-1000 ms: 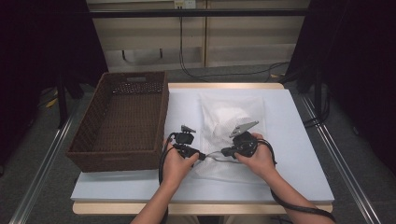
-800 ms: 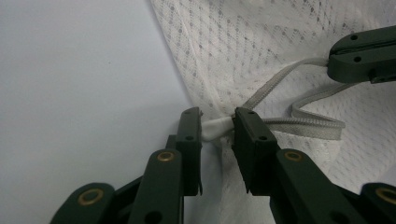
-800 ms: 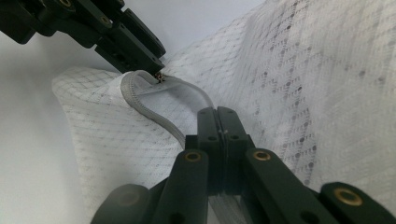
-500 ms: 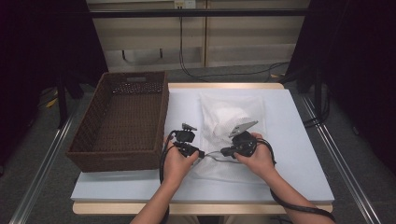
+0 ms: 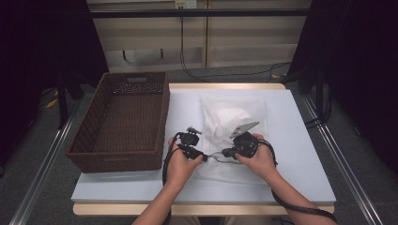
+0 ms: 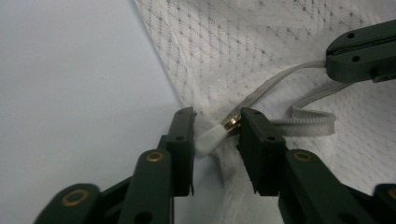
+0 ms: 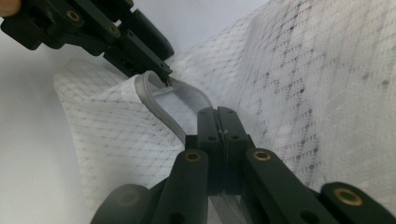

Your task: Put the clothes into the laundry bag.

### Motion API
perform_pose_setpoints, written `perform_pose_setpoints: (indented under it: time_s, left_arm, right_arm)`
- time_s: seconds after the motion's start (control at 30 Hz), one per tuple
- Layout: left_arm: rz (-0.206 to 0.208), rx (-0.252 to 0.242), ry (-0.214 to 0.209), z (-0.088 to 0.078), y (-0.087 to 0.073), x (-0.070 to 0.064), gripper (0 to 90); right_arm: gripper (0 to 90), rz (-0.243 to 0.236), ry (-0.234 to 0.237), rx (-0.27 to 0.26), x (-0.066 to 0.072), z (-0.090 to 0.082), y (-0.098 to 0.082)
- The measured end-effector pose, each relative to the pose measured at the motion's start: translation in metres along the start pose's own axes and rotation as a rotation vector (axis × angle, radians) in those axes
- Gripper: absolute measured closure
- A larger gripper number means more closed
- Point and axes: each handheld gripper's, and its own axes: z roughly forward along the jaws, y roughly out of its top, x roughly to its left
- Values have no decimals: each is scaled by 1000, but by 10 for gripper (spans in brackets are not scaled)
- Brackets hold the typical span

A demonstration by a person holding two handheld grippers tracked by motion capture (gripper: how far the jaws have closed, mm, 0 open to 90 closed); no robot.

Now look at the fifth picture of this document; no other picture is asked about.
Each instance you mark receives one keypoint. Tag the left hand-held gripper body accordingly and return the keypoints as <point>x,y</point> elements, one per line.
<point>189,142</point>

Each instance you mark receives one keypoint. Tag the white wall socket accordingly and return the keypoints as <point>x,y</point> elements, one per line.
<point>185,3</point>

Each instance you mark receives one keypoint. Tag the light wooden table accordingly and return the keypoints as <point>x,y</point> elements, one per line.
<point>219,86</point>

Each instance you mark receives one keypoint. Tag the white cloth garment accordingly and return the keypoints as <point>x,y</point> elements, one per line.
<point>228,118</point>

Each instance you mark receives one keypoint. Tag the person's left hand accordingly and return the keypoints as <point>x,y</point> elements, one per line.
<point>181,170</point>

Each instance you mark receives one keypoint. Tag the brown wicker basket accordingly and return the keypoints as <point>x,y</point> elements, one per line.
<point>125,125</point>

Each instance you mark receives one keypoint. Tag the black metal stand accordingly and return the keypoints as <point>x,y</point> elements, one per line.
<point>319,93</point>
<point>62,103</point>

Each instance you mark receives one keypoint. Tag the black horizontal bar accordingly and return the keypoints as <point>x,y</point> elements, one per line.
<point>200,12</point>

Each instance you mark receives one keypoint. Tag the dark curtain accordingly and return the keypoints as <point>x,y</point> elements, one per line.
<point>366,78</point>
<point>31,62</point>

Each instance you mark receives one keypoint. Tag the metal floor rail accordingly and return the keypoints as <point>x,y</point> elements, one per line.
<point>40,178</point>
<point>344,165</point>

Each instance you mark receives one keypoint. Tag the white mesh laundry bag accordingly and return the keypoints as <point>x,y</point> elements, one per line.
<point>219,101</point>

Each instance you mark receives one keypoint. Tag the person's right hand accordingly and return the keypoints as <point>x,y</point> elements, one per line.
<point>261,162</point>

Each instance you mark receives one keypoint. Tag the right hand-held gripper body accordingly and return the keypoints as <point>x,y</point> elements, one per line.
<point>245,145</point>

